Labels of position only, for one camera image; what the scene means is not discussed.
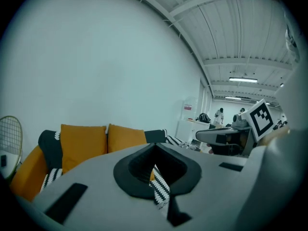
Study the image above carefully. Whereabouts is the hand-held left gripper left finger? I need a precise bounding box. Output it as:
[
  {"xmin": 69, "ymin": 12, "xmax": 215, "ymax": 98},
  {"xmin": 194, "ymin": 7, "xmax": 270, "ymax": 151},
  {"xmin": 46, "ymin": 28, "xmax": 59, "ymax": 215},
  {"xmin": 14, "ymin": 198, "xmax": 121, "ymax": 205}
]
[{"xmin": 32, "ymin": 142, "xmax": 174, "ymax": 231}]

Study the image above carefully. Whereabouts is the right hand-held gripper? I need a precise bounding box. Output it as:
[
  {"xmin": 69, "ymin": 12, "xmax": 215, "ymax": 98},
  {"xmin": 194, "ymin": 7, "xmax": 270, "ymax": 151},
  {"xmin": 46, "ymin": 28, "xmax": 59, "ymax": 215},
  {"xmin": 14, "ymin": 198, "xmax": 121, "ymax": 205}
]
[{"xmin": 195, "ymin": 99, "xmax": 274, "ymax": 157}]

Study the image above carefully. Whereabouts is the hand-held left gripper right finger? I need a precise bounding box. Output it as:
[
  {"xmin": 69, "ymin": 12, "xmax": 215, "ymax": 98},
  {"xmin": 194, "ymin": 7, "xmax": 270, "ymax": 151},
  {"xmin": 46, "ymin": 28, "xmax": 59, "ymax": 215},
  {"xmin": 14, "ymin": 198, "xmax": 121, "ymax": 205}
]
[{"xmin": 154, "ymin": 142, "xmax": 268, "ymax": 228}]

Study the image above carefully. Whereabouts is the orange cushion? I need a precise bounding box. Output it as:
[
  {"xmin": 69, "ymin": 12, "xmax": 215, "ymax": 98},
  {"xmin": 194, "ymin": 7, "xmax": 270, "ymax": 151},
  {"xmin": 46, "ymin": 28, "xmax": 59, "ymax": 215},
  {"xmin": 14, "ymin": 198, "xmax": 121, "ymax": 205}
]
[
  {"xmin": 60, "ymin": 124, "xmax": 107, "ymax": 175},
  {"xmin": 107, "ymin": 123, "xmax": 147, "ymax": 154}
]

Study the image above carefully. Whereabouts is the orange sofa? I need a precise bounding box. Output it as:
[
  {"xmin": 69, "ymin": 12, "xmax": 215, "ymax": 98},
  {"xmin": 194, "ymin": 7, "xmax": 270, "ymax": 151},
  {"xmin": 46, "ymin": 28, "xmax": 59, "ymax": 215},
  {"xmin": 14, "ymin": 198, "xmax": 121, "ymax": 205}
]
[{"xmin": 9, "ymin": 123, "xmax": 203, "ymax": 203}]

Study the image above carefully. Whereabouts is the person's right forearm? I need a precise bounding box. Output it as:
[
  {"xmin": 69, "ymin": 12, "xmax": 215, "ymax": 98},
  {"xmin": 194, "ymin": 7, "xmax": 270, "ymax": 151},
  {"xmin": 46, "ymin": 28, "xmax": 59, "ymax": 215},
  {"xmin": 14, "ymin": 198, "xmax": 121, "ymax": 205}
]
[{"xmin": 258, "ymin": 126, "xmax": 291, "ymax": 147}]

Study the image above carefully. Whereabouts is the black bag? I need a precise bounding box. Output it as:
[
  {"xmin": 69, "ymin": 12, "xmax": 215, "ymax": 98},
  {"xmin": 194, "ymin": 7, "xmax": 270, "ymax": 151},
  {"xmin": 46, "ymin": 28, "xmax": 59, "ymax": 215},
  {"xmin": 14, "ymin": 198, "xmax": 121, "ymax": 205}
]
[{"xmin": 198, "ymin": 113, "xmax": 212, "ymax": 124}]

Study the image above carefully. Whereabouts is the person's white shirt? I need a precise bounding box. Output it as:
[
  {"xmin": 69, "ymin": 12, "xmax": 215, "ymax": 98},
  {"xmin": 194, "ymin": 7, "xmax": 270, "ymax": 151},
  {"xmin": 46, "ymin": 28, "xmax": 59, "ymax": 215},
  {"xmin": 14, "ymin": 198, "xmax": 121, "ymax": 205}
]
[{"xmin": 237, "ymin": 0, "xmax": 308, "ymax": 231}]

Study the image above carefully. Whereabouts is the white round seat cushion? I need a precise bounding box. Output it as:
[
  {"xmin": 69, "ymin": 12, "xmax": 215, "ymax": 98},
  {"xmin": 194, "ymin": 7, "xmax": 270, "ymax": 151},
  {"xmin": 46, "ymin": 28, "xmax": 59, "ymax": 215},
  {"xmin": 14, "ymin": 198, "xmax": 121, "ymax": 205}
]
[{"xmin": 0, "ymin": 149, "xmax": 20, "ymax": 179}]

